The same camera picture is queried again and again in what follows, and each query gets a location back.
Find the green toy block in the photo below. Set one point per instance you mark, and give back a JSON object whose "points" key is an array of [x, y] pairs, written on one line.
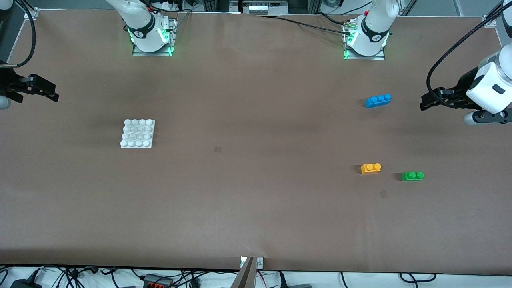
{"points": [[412, 176]]}

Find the white studded base plate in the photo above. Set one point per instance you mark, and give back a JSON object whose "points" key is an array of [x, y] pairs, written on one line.
{"points": [[138, 134]]}

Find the yellow toy block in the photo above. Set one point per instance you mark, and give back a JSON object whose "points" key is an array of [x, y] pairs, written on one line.
{"points": [[370, 169]]}

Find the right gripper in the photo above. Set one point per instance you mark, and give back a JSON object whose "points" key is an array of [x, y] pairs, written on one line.
{"points": [[8, 82]]}

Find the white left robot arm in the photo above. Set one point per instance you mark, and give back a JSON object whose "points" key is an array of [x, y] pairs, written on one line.
{"points": [[372, 28]]}

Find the metal table corner bracket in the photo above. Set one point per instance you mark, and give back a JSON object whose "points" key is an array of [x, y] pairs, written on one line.
{"points": [[488, 21], [31, 14]]}

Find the black adapter with orange clips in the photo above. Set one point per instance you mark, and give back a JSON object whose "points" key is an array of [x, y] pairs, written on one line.
{"points": [[158, 280]]}

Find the black power adapter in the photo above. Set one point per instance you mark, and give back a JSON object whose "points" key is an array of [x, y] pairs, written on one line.
{"points": [[24, 284]]}

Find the blue toy block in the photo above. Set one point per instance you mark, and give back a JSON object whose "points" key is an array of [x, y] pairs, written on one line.
{"points": [[378, 102]]}

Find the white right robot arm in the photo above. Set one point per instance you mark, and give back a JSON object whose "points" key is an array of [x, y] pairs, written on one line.
{"points": [[146, 28]]}

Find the small metal edge bracket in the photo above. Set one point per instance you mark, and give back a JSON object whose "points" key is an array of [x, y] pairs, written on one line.
{"points": [[259, 262]]}

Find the brown wedge-shaped post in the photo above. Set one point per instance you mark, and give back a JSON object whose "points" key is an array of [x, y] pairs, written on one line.
{"points": [[244, 276]]}

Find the white power strip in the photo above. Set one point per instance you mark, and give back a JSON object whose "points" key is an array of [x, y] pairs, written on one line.
{"points": [[259, 7]]}

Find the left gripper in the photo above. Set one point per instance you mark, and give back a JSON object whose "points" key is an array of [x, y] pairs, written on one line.
{"points": [[464, 86]]}

